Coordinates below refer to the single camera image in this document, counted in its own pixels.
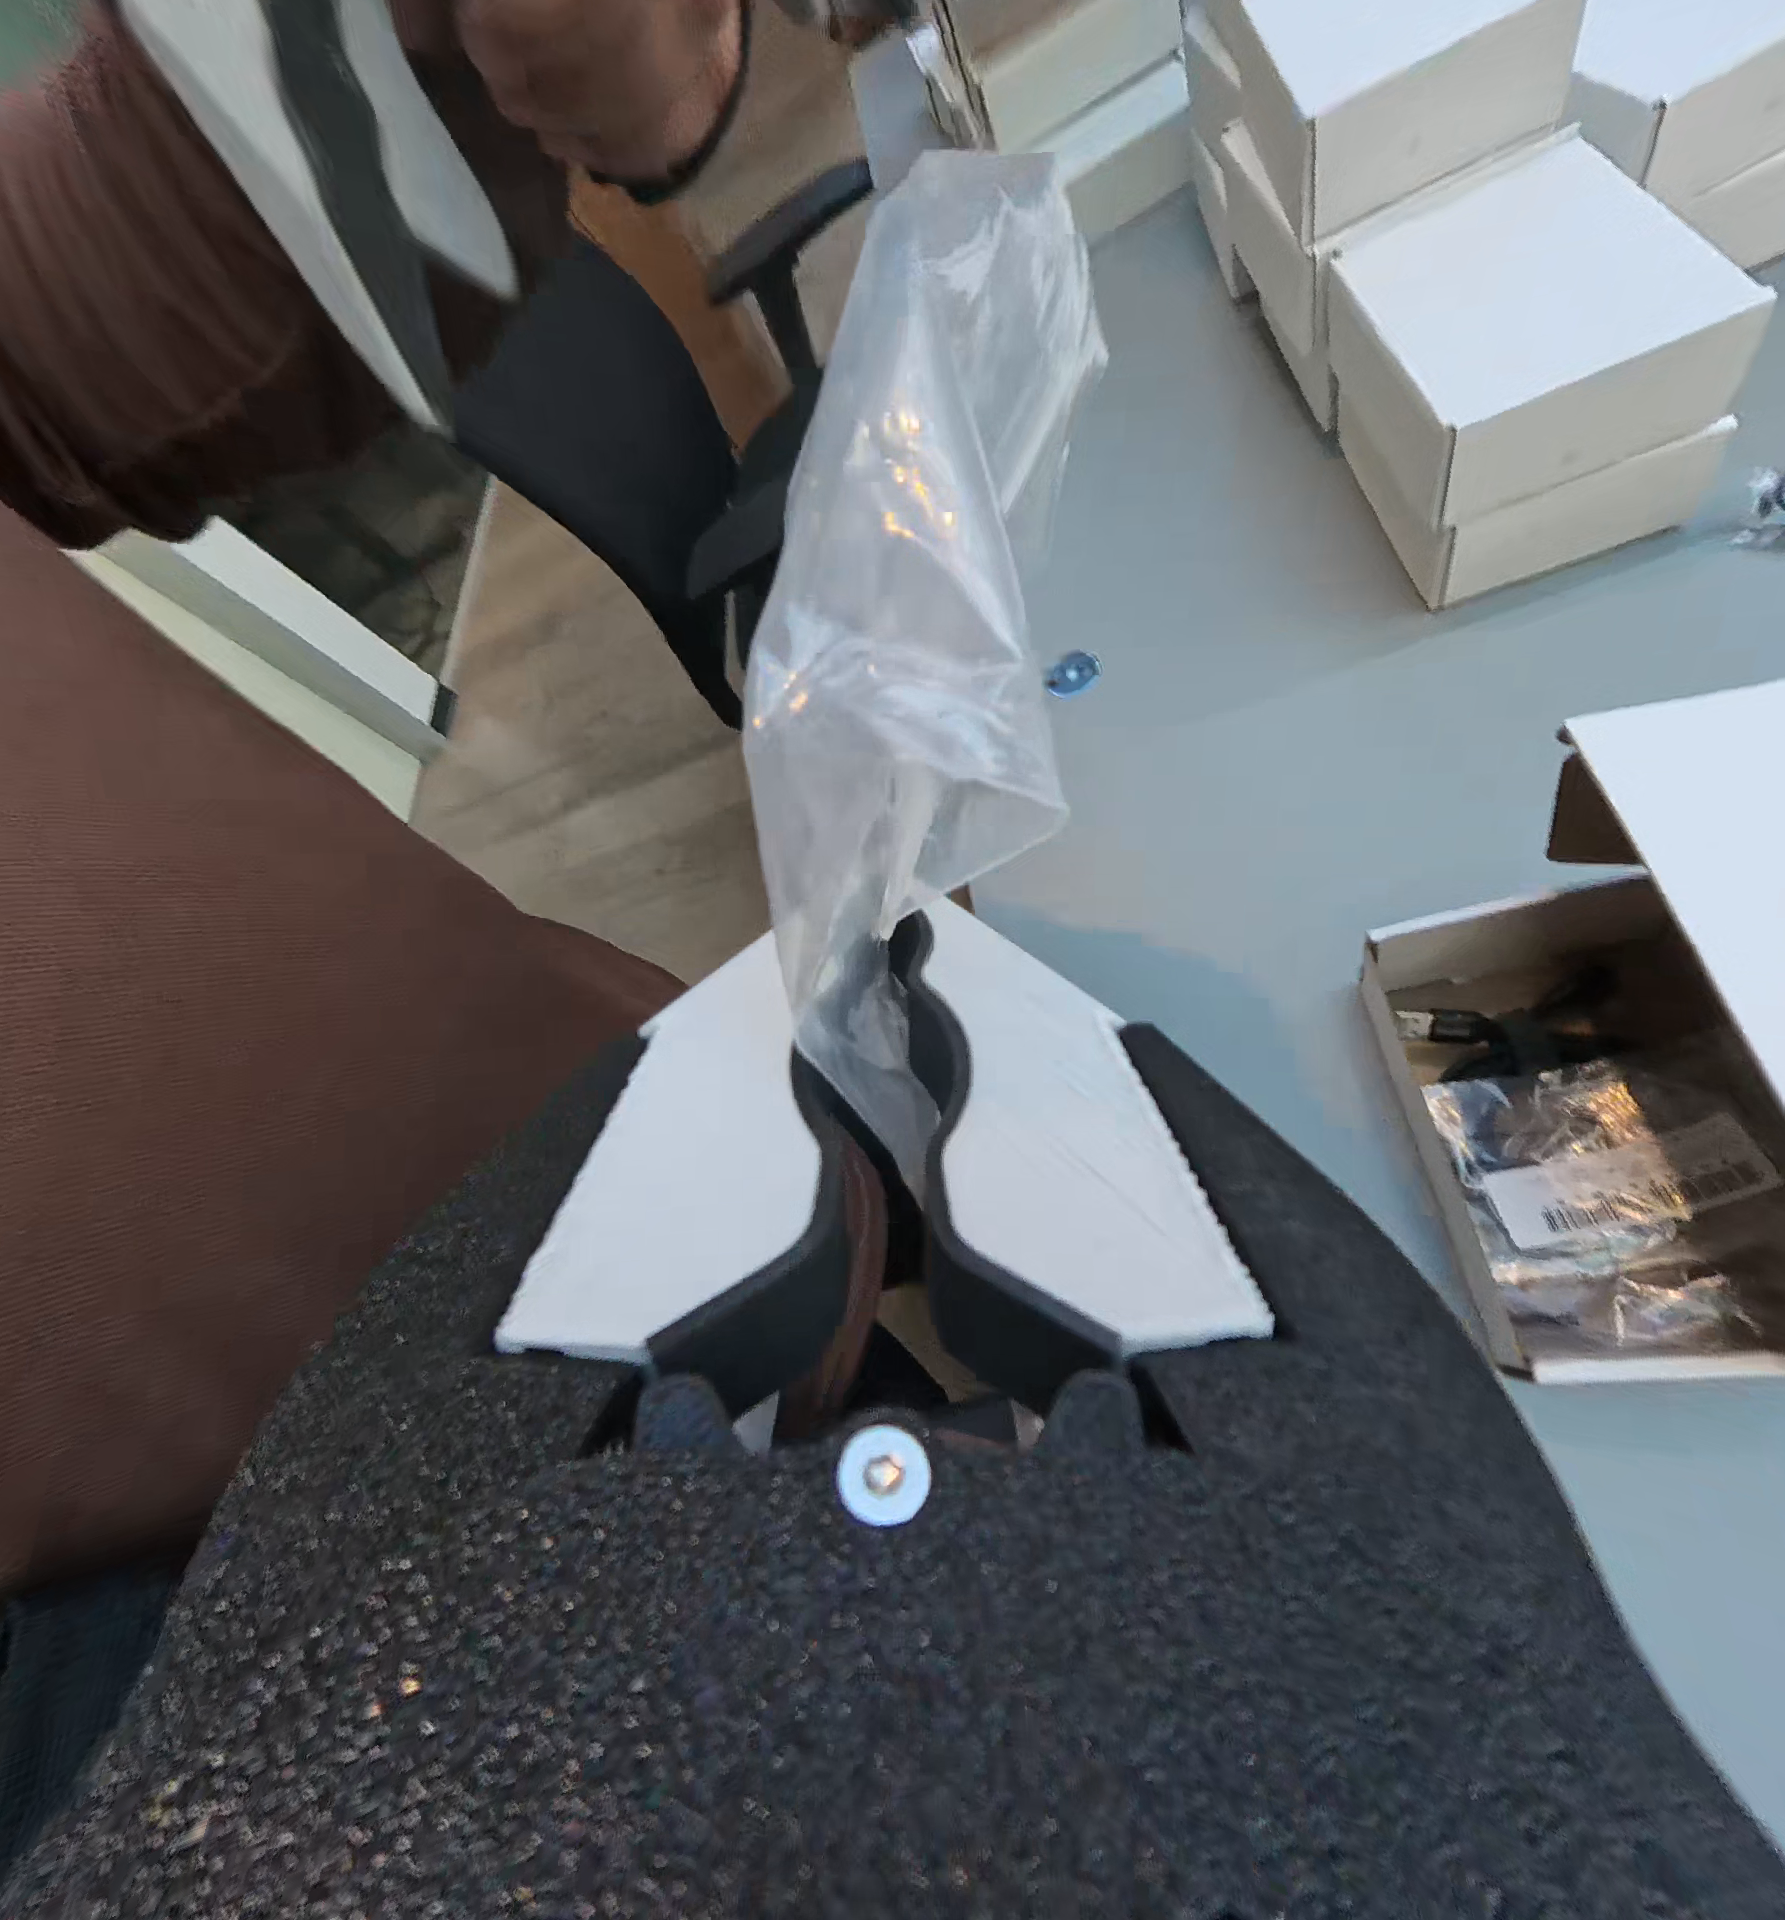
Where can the small metal part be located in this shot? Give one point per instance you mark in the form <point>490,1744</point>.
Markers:
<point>1073,674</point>

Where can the person's left hand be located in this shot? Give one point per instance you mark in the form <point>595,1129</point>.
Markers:
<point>607,75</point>

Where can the white side table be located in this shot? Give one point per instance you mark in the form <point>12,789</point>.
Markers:
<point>323,660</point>

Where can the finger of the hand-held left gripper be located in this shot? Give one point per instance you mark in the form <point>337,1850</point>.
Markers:
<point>226,111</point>
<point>427,165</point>

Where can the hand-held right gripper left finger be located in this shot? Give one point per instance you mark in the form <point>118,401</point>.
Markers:
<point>638,1199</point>

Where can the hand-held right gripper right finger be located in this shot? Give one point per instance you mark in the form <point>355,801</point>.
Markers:
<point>1102,1199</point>

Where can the pile of white cardboard boxes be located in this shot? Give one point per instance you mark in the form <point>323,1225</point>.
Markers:
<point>1537,346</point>

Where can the crinkled clear plastic bag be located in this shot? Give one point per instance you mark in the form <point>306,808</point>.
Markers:
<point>908,602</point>

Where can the small white cardboard box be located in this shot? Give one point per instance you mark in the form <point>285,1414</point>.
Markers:
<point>1732,810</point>

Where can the grey desk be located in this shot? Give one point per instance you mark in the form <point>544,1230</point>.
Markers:
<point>1251,839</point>

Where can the black office chair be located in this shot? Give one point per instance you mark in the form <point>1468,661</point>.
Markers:
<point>607,391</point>

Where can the clear packet with barcode label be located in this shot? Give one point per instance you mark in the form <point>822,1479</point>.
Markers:
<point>1581,1199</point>

